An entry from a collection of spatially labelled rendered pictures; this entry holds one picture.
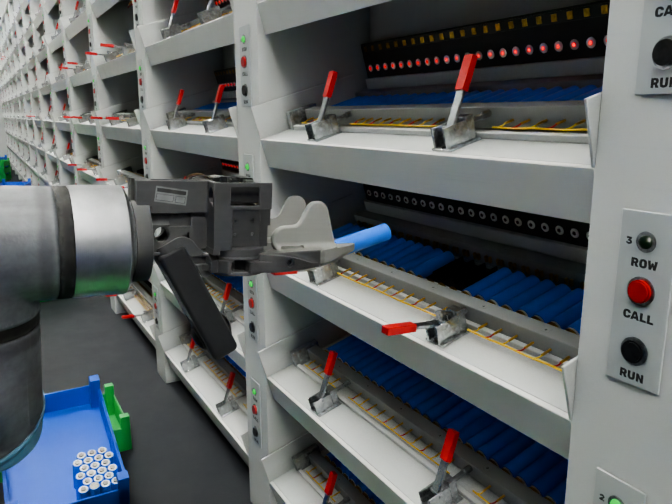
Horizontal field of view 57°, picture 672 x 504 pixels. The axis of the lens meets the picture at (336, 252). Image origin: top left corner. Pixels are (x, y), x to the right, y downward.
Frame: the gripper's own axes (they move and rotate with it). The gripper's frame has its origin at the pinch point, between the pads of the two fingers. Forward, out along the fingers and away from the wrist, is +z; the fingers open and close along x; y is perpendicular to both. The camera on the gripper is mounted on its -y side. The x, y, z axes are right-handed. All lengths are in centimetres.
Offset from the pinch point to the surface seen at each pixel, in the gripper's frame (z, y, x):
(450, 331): 10.7, -7.8, -5.8
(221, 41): 7, 27, 56
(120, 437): -7, -56, 78
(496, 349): 12.4, -8.3, -10.7
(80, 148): 7, 0, 248
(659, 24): 7.2, 19.2, -26.9
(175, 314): 13, -38, 108
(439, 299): 13.3, -6.0, -0.5
